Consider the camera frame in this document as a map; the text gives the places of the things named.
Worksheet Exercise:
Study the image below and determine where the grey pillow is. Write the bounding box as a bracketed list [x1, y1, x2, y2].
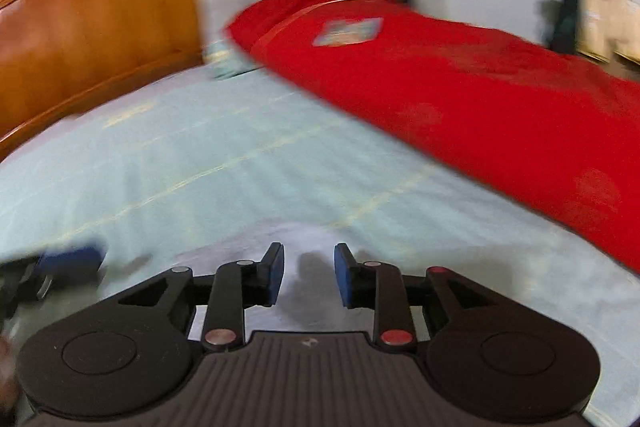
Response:
[187, 0, 361, 80]

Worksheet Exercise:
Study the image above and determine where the wooden headboard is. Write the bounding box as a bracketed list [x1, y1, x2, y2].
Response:
[0, 0, 351, 158]

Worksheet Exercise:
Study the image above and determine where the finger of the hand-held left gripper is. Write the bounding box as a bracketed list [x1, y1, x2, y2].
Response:
[34, 246, 109, 289]

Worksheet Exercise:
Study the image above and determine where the light blue checked bed blanket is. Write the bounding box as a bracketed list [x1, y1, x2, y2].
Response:
[0, 57, 640, 427]

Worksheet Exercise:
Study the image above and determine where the red quilt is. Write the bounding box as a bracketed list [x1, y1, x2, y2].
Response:
[227, 0, 640, 275]

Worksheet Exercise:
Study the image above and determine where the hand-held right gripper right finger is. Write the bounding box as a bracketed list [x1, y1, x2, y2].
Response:
[334, 243, 496, 353]

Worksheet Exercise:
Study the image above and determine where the cardboard box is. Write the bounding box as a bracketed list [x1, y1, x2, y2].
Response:
[579, 0, 640, 68]

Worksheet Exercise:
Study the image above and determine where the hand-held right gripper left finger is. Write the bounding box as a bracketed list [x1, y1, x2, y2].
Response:
[117, 243, 286, 353]

